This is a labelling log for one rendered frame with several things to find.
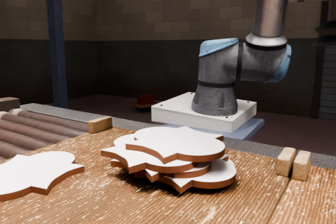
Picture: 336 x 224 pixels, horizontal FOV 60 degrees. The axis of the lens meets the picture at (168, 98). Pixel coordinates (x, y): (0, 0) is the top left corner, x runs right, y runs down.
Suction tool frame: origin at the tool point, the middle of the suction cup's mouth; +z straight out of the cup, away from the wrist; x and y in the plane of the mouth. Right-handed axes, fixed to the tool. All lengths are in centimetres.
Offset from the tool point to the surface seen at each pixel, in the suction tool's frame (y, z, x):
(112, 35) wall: -354, -24, 548
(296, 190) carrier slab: -1.9, 18.4, 5.8
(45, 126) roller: -61, 20, 25
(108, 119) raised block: -40.0, 16.2, 22.1
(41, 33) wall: -427, -24, 413
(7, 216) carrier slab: -32.1, 18.4, -11.5
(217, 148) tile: -12.0, 13.4, 4.3
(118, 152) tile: -24.9, 14.4, 0.6
